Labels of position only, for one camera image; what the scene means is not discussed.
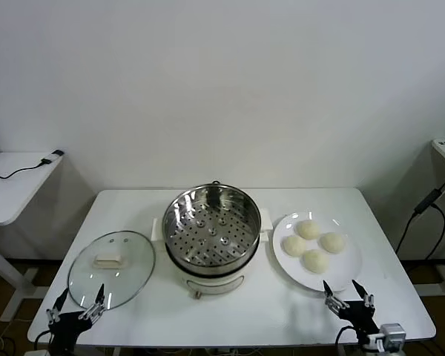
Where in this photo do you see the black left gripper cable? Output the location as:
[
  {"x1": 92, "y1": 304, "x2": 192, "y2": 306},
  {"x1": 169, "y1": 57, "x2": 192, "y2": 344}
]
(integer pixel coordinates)
[{"x1": 34, "y1": 329, "x2": 56, "y2": 356}]

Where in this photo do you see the glass lid with white handle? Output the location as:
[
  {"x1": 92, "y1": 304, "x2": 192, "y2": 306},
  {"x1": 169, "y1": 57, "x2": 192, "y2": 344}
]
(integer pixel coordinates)
[{"x1": 67, "y1": 230, "x2": 157, "y2": 311}]

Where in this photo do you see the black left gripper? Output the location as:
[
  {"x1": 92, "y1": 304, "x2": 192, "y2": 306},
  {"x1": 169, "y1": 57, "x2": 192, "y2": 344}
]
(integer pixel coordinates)
[{"x1": 46, "y1": 283, "x2": 108, "y2": 356}]

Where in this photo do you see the white round plate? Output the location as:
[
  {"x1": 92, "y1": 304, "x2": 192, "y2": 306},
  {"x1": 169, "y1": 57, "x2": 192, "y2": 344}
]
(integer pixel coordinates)
[{"x1": 272, "y1": 211, "x2": 364, "y2": 294}]

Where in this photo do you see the white steamed baozi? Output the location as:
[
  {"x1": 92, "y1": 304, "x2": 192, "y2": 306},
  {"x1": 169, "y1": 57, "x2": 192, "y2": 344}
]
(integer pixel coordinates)
[
  {"x1": 283, "y1": 234, "x2": 308, "y2": 257},
  {"x1": 320, "y1": 231, "x2": 346, "y2": 256},
  {"x1": 295, "y1": 220, "x2": 321, "y2": 242},
  {"x1": 302, "y1": 248, "x2": 330, "y2": 275}
]

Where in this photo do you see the white electric cooker pot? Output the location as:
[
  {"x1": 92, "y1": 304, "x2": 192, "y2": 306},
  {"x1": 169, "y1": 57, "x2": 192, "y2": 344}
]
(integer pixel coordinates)
[{"x1": 151, "y1": 180, "x2": 274, "y2": 300}]

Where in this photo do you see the perforated stainless steel steamer basket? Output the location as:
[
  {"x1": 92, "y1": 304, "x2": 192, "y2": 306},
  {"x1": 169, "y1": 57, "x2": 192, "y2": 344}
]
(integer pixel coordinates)
[{"x1": 162, "y1": 185, "x2": 263, "y2": 277}]

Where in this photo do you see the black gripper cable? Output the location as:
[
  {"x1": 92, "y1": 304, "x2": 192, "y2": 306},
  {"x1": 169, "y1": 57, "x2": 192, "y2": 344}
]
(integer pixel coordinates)
[
  {"x1": 334, "y1": 325, "x2": 357, "y2": 356},
  {"x1": 34, "y1": 329, "x2": 56, "y2": 356}
]

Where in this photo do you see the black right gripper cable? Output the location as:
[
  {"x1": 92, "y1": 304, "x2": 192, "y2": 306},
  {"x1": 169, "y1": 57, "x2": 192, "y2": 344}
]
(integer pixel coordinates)
[{"x1": 334, "y1": 325, "x2": 357, "y2": 356}]

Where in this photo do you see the black cable with silver adapter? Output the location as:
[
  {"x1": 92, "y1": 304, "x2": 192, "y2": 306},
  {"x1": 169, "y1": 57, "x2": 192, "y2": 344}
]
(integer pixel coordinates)
[{"x1": 0, "y1": 148, "x2": 65, "y2": 180}]

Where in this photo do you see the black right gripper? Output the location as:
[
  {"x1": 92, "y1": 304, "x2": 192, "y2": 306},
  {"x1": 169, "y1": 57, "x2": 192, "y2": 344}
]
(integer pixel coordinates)
[{"x1": 322, "y1": 279, "x2": 380, "y2": 344}]

